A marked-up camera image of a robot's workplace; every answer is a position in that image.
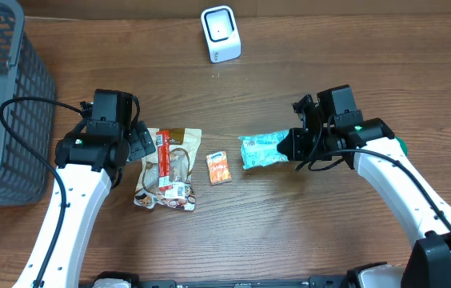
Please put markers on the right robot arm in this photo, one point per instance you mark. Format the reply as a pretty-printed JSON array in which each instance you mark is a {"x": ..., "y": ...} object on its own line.
[{"x": 370, "y": 148}]

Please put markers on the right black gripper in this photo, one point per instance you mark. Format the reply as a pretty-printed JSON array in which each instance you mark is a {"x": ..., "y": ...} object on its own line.
[{"x": 295, "y": 144}]

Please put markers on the dark grey plastic basket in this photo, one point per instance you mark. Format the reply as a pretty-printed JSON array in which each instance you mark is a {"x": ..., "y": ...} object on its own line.
[{"x": 26, "y": 92}]

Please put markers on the green lid jar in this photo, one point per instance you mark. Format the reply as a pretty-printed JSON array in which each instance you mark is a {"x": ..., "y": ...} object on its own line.
[{"x": 403, "y": 146}]

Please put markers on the white barcode scanner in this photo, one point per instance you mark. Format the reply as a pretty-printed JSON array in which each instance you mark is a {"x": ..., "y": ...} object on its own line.
[{"x": 221, "y": 33}]

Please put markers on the teal wipes packet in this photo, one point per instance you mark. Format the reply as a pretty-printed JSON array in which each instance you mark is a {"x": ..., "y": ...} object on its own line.
[{"x": 261, "y": 150}]

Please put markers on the red stick packet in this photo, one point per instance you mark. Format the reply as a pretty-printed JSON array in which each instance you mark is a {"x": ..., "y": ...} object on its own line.
[{"x": 163, "y": 146}]

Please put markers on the orange small packet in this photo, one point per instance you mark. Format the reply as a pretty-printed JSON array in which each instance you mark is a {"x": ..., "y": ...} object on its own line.
[{"x": 218, "y": 167}]

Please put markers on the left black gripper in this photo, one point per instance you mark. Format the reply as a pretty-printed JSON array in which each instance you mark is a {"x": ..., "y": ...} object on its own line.
[{"x": 141, "y": 140}]

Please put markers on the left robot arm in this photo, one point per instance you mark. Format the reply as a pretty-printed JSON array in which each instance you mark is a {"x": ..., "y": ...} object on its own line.
[{"x": 88, "y": 164}]

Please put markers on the brown snack pouch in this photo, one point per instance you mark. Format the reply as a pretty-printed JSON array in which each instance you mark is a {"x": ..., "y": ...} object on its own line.
[{"x": 183, "y": 148}]

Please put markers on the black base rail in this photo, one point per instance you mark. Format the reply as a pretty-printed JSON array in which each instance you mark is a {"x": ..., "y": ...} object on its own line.
[{"x": 249, "y": 284}]

